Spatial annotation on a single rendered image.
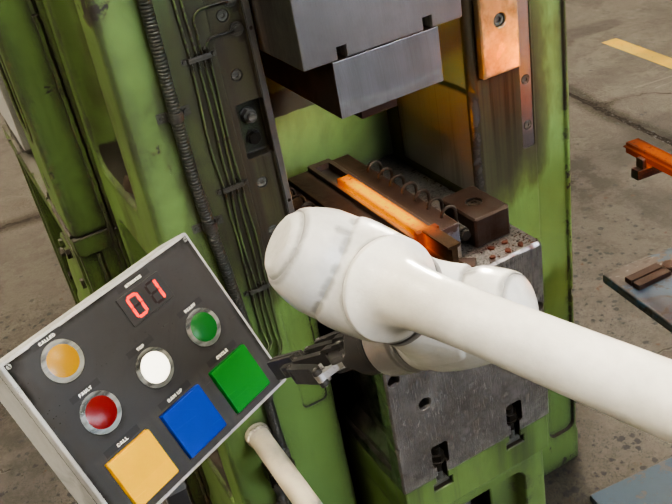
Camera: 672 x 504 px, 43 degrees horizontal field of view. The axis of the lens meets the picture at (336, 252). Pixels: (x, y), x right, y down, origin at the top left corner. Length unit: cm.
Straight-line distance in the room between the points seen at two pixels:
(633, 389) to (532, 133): 120
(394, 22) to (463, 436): 86
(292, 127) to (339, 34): 59
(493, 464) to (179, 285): 91
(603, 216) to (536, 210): 162
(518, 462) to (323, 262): 126
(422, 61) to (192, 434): 69
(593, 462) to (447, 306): 180
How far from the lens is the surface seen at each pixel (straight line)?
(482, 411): 178
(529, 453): 197
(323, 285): 77
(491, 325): 69
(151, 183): 143
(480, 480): 191
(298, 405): 177
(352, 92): 137
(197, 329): 126
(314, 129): 192
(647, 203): 360
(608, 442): 253
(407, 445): 170
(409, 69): 141
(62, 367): 116
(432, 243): 152
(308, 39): 131
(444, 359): 89
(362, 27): 135
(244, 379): 128
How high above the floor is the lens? 180
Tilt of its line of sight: 31 degrees down
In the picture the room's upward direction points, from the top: 11 degrees counter-clockwise
